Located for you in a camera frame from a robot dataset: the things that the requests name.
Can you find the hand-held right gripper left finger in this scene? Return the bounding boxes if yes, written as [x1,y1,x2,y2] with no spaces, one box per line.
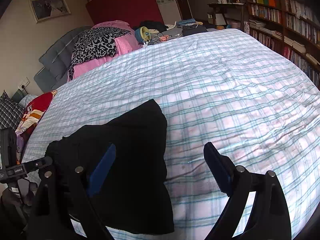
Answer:
[26,142,117,240]

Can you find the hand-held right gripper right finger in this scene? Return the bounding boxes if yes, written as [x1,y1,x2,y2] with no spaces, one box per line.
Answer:
[203,142,292,240]

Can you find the black pants with silver stripes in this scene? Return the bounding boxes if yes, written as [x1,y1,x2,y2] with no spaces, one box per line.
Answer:
[45,99,175,235]

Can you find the dark plaid pillow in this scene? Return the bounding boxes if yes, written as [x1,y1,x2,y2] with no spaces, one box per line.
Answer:
[0,90,26,131]

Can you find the red patchwork quilt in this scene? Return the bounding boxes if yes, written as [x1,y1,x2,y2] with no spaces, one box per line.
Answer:
[15,90,58,161]

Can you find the plaid bed sheet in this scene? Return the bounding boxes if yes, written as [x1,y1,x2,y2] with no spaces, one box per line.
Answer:
[21,28,320,240]

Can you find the grey padded headboard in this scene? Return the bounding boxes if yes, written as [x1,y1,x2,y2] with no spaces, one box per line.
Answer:
[34,26,93,93]

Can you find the pink dotted pillow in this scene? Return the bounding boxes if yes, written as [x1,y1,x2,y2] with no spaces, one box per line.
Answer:
[67,20,142,82]

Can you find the leopard print cloth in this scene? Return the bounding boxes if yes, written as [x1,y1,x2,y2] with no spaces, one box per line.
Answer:
[68,27,132,80]

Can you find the small blue yellow fan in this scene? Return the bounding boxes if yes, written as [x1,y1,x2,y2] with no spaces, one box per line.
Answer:
[134,26,152,43]

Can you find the dark bag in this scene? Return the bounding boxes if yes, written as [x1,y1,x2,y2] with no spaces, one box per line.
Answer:
[181,26,208,37]

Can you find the blue folded cloth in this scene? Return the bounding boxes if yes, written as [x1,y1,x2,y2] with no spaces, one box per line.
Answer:
[178,18,198,27]

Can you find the black cloth pile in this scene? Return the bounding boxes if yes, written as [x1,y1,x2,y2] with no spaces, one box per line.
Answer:
[139,20,171,32]

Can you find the wooden bookshelf with books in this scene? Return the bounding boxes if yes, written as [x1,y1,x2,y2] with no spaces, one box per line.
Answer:
[244,0,320,90]

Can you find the wooden shelf with figurines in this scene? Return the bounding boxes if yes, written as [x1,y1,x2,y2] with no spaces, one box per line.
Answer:
[207,0,247,26]

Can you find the white refrigerator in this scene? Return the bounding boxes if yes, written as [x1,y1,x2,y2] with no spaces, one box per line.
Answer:
[155,0,183,26]

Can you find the framed wall picture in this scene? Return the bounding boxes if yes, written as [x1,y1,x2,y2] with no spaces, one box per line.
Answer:
[28,0,72,24]

